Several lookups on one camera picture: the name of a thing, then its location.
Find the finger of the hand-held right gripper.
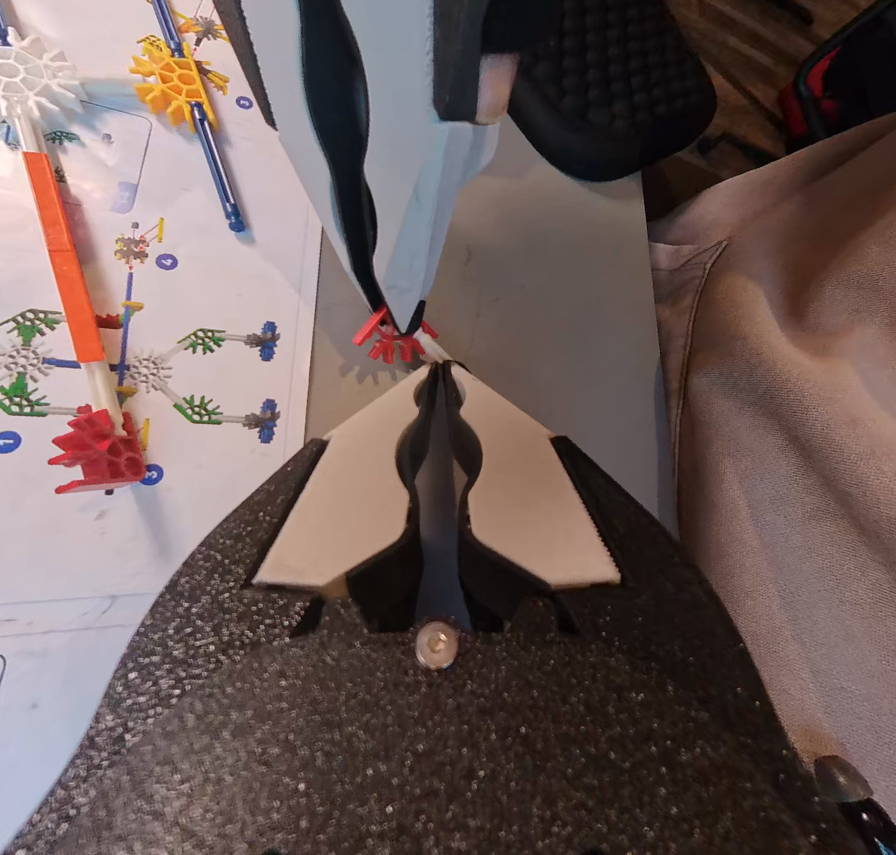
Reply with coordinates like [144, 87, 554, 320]
[334, 0, 501, 335]
[229, 0, 390, 313]

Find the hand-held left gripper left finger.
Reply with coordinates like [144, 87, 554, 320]
[252, 365, 441, 629]

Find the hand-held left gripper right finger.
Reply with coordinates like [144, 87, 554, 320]
[446, 365, 624, 629]

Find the red toy connector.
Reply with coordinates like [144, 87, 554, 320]
[353, 305, 442, 369]

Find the colourful construction toy model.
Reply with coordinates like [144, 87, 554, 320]
[0, 0, 250, 496]

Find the black rounded object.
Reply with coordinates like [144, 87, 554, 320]
[507, 0, 718, 184]

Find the white instruction sheet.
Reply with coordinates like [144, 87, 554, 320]
[0, 0, 326, 855]

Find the person's upper body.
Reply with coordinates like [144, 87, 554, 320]
[647, 113, 896, 800]

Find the thin black cable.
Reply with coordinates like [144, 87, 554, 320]
[812, 755, 896, 845]

